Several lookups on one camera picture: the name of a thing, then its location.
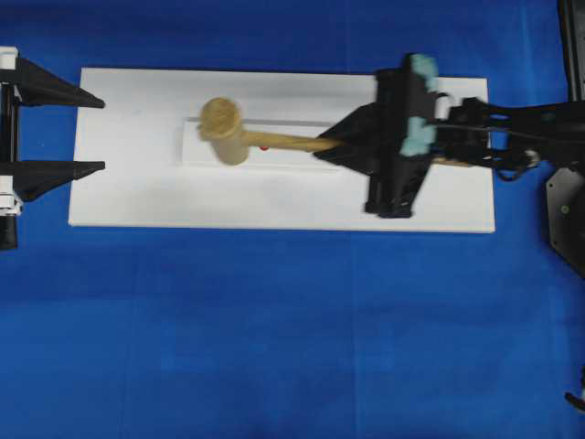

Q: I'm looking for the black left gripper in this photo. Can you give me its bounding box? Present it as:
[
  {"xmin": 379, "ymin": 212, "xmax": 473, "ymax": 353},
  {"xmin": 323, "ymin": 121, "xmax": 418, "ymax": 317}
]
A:
[{"xmin": 1, "ymin": 46, "xmax": 105, "ymax": 250}]

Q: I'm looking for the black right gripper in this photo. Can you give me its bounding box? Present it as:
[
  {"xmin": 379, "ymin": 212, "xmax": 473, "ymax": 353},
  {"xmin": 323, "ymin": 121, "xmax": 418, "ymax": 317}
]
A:
[{"xmin": 313, "ymin": 53, "xmax": 438, "ymax": 219}]

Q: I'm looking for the wooden mallet hammer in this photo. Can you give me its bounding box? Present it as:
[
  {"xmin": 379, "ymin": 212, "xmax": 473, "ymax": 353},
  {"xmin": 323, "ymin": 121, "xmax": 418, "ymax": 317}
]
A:
[{"xmin": 197, "ymin": 96, "xmax": 467, "ymax": 168}]

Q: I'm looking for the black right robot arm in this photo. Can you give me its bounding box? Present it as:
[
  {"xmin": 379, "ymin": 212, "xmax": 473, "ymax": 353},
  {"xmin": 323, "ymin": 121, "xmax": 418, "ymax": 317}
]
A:
[{"xmin": 315, "ymin": 53, "xmax": 584, "ymax": 219}]

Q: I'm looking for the white foam board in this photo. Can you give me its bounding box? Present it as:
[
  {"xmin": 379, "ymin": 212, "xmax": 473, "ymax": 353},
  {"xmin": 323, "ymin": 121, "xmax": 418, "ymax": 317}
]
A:
[{"xmin": 69, "ymin": 68, "xmax": 495, "ymax": 233}]

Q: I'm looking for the white raised marker strip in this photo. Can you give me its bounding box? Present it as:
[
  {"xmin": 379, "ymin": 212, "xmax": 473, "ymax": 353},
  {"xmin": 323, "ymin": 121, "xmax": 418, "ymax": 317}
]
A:
[{"xmin": 175, "ymin": 117, "xmax": 348, "ymax": 173}]

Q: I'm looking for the blue table cloth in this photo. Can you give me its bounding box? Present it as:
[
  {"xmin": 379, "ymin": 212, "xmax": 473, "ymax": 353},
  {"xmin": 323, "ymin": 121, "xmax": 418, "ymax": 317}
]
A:
[{"xmin": 1, "ymin": 1, "xmax": 584, "ymax": 438}]

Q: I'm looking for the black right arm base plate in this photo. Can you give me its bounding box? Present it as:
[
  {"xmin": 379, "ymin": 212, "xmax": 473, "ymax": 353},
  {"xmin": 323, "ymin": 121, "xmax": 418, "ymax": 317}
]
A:
[{"xmin": 546, "ymin": 168, "xmax": 584, "ymax": 278}]

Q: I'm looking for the black frame rail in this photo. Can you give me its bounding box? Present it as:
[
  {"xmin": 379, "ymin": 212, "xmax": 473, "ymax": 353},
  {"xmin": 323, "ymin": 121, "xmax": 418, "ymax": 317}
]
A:
[{"xmin": 558, "ymin": 0, "xmax": 585, "ymax": 102}]

